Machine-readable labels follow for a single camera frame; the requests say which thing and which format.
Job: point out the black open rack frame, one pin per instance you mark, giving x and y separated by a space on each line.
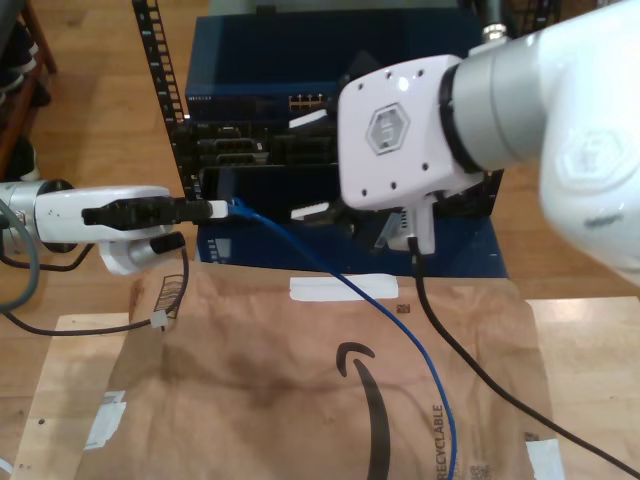
159 65

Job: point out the brown paper mailer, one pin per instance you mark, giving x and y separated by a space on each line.
225 400

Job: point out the plain dark shoe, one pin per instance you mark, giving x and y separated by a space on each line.
42 95

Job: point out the wooden shoe rack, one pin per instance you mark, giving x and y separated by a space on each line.
42 40

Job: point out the long white tape strip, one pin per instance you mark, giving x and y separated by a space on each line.
310 289

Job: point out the dark blue metal case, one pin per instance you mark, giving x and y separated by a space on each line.
260 255

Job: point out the white shipping label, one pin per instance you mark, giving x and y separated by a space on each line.
107 420

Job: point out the black rack server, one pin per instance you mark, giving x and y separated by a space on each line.
250 150

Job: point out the dark shoe white sole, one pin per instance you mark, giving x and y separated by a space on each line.
30 175
25 57
10 82

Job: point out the blue network switch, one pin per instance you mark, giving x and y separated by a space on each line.
260 55

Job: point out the small white paper slip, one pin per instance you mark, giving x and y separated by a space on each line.
6 465

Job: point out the white tape patch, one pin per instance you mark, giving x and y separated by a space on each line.
545 460

